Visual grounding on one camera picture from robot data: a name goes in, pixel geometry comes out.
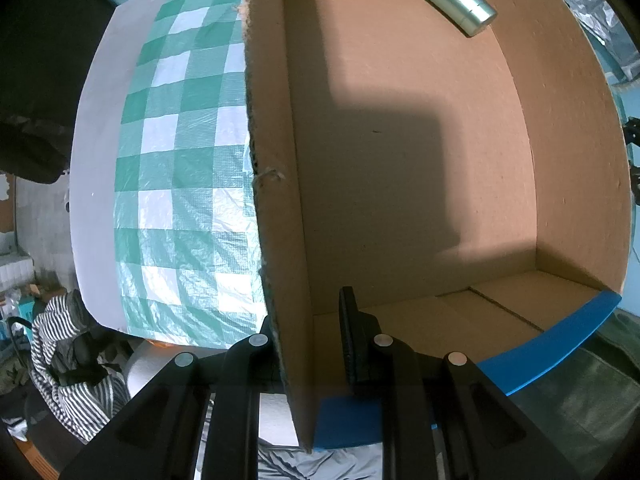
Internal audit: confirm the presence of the white round object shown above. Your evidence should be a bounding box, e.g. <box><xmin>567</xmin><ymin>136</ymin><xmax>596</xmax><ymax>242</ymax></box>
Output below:
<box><xmin>124</xmin><ymin>340</ymin><xmax>296</xmax><ymax>447</ymax></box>

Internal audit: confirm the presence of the dark green cloth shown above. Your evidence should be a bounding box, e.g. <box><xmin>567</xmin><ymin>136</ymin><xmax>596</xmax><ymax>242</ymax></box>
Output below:
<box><xmin>510</xmin><ymin>310</ymin><xmax>640</xmax><ymax>480</ymax></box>

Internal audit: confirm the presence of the black white striped cloth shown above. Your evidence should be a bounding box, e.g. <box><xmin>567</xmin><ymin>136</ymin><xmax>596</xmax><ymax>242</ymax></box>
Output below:
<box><xmin>30</xmin><ymin>290</ymin><xmax>132</xmax><ymax>443</ymax></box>

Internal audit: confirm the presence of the green white checkered tablecloth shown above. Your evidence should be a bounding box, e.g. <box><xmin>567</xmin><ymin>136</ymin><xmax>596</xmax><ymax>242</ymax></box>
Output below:
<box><xmin>114</xmin><ymin>0</ymin><xmax>273</xmax><ymax>351</ymax></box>

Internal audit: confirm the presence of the grey cloth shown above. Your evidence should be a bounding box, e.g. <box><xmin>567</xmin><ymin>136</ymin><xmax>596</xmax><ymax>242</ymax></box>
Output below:
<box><xmin>257</xmin><ymin>442</ymin><xmax>386</xmax><ymax>480</ymax></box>

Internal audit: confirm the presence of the clear plastic bag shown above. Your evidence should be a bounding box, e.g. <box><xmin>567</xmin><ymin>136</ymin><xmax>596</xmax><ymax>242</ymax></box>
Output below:
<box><xmin>540</xmin><ymin>0</ymin><xmax>640</xmax><ymax>81</ymax></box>

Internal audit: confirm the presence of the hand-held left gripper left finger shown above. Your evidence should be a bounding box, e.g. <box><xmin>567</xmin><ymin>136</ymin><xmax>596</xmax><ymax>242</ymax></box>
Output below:
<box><xmin>59</xmin><ymin>317</ymin><xmax>287</xmax><ymax>480</ymax></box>

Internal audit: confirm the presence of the silver metal cylinder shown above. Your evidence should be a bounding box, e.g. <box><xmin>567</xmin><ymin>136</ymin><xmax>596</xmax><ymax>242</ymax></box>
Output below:
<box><xmin>422</xmin><ymin>0</ymin><xmax>497</xmax><ymax>38</ymax></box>

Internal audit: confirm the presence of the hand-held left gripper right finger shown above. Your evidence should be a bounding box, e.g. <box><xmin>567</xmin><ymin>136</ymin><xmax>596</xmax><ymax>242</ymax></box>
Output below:
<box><xmin>339</xmin><ymin>286</ymin><xmax>582</xmax><ymax>480</ymax></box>

